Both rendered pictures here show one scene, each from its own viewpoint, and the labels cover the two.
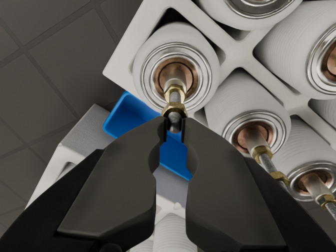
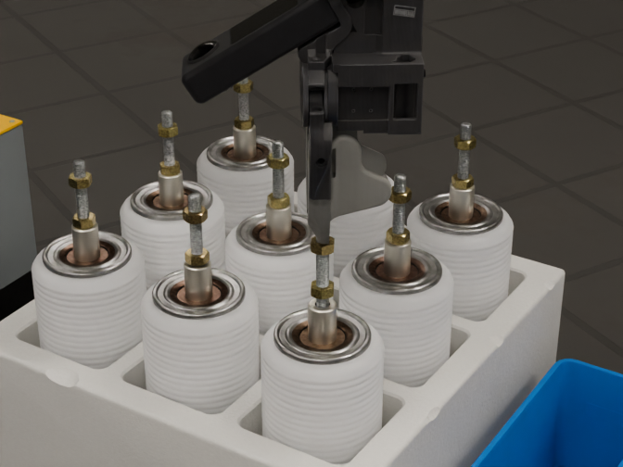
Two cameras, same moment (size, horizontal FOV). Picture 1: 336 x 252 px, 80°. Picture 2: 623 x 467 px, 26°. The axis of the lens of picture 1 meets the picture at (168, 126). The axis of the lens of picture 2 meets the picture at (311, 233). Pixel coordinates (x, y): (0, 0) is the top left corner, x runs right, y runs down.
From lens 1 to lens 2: 94 cm
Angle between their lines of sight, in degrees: 66
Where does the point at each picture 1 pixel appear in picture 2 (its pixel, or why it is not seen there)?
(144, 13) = (248, 447)
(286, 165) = (441, 241)
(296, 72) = (300, 260)
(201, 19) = (254, 392)
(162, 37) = (270, 351)
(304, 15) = not seen: hidden behind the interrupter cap
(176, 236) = not seen: outside the picture
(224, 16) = (243, 313)
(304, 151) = (414, 236)
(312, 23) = (247, 266)
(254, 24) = (250, 293)
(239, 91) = not seen: hidden behind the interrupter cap
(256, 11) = (237, 290)
